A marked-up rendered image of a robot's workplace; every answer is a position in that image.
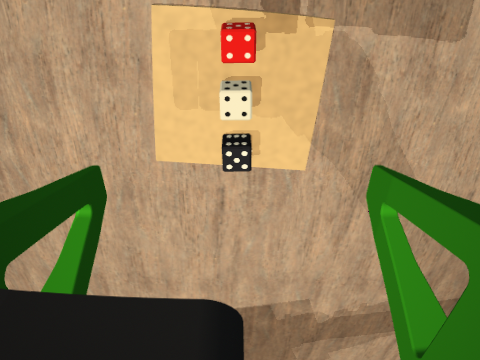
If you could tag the red dice with white pips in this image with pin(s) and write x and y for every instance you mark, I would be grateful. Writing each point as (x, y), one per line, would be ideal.
(238, 43)

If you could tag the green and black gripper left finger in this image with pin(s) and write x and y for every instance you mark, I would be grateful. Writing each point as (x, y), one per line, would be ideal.
(27, 218)

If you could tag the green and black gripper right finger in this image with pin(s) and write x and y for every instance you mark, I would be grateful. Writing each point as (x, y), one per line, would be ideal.
(452, 221)

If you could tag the black dice with cream pips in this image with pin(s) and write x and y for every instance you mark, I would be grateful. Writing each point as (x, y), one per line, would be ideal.
(236, 152)

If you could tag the tan flat mat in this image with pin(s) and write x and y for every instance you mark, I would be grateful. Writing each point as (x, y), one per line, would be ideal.
(287, 78)

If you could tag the cream die with black pips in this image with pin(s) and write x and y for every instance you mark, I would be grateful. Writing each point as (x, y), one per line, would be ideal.
(235, 100)

